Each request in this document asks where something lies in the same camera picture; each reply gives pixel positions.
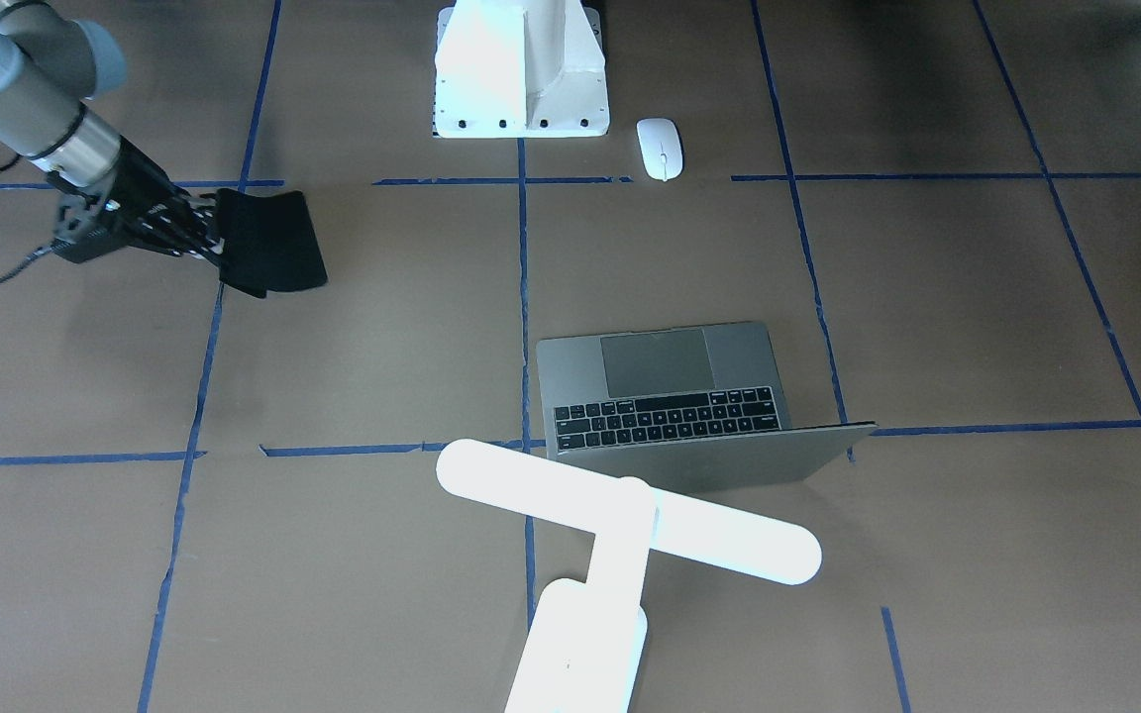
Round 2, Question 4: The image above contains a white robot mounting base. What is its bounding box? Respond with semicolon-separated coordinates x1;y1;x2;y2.
432;1;610;140

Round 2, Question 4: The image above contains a black mouse pad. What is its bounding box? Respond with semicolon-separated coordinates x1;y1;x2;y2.
215;188;329;299

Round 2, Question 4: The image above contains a white computer mouse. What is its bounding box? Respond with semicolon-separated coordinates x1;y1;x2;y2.
637;118;683;183

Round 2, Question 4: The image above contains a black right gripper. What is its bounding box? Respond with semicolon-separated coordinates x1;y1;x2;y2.
47;137;226;269

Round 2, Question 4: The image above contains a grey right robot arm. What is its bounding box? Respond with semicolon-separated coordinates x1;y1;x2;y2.
0;1;225;264

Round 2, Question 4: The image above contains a white desk lamp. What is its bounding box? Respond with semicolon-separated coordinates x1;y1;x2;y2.
436;439;823;712

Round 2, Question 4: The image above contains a grey laptop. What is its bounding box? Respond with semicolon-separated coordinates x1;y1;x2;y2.
536;322;876;493

